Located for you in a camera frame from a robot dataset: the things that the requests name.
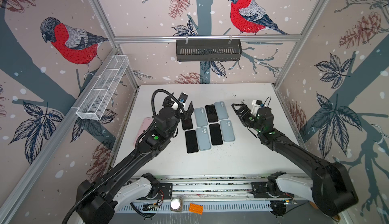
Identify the blue phone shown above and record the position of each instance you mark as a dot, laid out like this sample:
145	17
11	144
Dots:
215	134

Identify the pale blue case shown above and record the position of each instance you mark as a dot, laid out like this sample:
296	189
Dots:
203	139
201	117

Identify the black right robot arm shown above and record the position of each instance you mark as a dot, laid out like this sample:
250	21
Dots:
330	187

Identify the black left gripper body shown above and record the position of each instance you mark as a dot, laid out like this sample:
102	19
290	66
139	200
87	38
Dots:
184	114

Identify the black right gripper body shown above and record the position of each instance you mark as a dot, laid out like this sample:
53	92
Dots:
249	118

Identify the pink phone case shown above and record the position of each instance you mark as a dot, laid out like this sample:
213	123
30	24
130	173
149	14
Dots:
145	124

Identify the clear jar white lid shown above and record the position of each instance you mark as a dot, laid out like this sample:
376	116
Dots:
176	204

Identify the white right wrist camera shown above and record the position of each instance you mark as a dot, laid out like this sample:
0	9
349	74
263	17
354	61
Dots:
257	104

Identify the white mesh wall basket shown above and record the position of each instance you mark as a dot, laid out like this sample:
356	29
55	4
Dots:
97	100

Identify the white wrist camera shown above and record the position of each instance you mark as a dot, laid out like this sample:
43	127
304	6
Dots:
182	100
257	104

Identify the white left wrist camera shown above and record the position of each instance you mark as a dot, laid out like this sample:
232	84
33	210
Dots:
182	100

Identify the small phone light case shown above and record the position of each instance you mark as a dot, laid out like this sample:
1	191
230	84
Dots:
221	110

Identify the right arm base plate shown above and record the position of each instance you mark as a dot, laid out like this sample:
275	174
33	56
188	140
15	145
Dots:
265	190

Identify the black phone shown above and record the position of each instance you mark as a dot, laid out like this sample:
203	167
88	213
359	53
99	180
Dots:
187	124

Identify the orange toy brick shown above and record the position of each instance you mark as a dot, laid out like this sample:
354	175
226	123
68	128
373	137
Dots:
195	208

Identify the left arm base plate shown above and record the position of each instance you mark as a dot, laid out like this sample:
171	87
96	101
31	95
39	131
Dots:
161	191

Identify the large phone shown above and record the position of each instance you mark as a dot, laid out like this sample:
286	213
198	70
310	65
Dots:
227	131

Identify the black phone table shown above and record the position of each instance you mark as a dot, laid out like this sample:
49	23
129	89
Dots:
191	141

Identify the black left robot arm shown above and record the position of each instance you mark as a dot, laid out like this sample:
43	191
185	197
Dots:
98	201

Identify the black wire wall basket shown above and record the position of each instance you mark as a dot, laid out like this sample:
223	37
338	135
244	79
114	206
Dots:
208	50

